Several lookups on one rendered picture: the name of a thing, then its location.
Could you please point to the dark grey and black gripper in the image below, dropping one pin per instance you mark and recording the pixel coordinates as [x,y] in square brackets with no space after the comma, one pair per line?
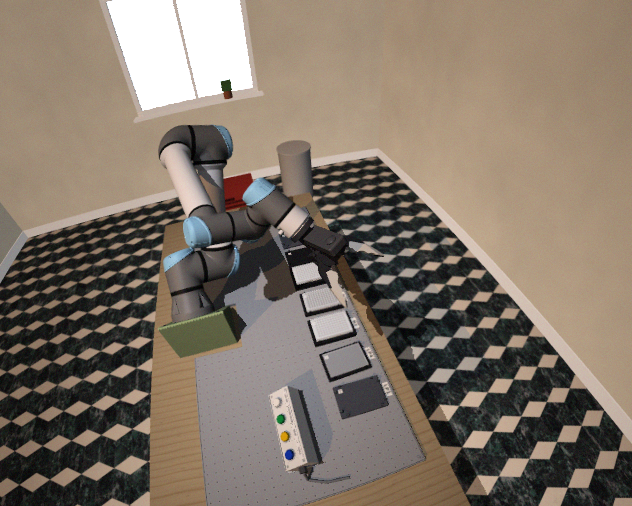
[325,261]

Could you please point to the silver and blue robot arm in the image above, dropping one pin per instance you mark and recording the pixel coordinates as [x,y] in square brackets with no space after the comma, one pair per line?
[208,228]

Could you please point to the white operator panel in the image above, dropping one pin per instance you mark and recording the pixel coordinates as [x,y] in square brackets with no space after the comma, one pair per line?
[294,437]

